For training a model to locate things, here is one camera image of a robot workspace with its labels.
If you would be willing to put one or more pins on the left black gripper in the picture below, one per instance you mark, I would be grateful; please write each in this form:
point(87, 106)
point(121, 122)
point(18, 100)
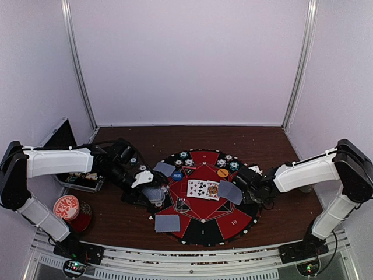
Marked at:
point(132, 194)

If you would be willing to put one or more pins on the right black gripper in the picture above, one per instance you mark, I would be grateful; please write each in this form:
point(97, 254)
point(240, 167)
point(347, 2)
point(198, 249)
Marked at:
point(247, 199)

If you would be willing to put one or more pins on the face down community card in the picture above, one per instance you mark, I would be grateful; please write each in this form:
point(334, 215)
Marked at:
point(235, 195)
point(224, 188)

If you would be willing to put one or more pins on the green chips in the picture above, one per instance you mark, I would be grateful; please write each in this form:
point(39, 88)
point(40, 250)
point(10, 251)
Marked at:
point(234, 166)
point(183, 155)

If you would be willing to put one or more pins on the orange big blind button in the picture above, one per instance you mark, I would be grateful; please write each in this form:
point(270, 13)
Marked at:
point(223, 173)

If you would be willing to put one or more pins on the red black chips seat seven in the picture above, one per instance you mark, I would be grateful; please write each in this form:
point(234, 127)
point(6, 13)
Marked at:
point(228, 157)

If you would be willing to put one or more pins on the blue playing card deck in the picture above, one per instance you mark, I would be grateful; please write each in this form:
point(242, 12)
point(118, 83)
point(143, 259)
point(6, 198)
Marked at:
point(154, 195)

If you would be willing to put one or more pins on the white chips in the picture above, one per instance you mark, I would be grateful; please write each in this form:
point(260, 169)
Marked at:
point(221, 163)
point(189, 162)

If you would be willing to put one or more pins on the jack of hearts card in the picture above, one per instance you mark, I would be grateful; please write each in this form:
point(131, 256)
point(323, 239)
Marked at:
point(212, 190)

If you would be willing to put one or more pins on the red black chips seat three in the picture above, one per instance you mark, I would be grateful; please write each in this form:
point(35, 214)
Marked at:
point(159, 205)

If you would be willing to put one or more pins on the blue small blind button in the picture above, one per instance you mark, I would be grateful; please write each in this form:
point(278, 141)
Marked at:
point(177, 176)

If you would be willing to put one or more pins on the red black chips seat five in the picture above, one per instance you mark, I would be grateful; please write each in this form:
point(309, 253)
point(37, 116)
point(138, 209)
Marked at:
point(178, 162)

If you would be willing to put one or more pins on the triangular all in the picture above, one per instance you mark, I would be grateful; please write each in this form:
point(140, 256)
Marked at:
point(188, 170)

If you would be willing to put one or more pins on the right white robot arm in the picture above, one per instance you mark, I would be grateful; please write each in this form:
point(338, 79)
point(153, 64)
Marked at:
point(344, 163)

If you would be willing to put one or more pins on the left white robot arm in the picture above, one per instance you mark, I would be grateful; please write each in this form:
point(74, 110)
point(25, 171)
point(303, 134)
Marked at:
point(109, 159)

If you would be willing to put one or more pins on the red gold card box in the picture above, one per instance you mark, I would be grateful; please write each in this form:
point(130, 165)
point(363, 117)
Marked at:
point(91, 176)

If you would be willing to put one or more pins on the black gold card box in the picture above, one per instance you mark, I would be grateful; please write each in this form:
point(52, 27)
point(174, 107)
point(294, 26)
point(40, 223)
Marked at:
point(76, 174)

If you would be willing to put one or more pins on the patterned paper cup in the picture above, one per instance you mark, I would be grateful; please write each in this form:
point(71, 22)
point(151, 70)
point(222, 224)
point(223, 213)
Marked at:
point(306, 189)

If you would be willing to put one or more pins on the round red black poker mat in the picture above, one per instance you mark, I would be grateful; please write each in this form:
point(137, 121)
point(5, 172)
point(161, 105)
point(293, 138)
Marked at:
point(209, 222)

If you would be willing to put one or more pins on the aluminium poker case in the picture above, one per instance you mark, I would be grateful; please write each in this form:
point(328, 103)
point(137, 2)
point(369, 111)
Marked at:
point(62, 135)

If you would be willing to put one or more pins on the red floral round tin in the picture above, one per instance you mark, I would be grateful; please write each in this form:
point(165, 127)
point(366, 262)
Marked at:
point(67, 208)

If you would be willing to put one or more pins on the dark red round lid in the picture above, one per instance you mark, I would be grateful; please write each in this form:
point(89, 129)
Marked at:
point(82, 221)

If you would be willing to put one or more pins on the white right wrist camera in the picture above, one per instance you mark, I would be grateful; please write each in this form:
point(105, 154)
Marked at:
point(256, 169)

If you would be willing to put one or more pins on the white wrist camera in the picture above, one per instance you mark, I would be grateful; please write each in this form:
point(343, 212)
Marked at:
point(143, 177)
point(256, 169)

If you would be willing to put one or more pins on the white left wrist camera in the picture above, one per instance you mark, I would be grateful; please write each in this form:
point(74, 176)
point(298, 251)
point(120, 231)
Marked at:
point(143, 177)

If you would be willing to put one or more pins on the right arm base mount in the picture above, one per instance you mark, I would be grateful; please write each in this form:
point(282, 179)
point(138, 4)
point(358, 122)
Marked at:
point(296, 252)

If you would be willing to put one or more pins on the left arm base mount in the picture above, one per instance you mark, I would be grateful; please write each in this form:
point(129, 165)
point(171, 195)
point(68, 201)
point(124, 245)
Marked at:
point(73, 248)

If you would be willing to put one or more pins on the front aluminium rail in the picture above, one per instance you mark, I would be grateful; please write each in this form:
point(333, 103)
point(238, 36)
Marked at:
point(223, 262)

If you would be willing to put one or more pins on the left aluminium frame post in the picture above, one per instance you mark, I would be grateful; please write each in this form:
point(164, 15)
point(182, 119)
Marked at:
point(68, 21)

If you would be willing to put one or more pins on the aluminium frame post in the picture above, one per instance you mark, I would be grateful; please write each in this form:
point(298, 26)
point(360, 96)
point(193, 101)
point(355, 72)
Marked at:
point(305, 52)
point(68, 21)

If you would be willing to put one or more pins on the right aluminium frame post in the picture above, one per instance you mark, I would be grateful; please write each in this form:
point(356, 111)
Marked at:
point(305, 52)

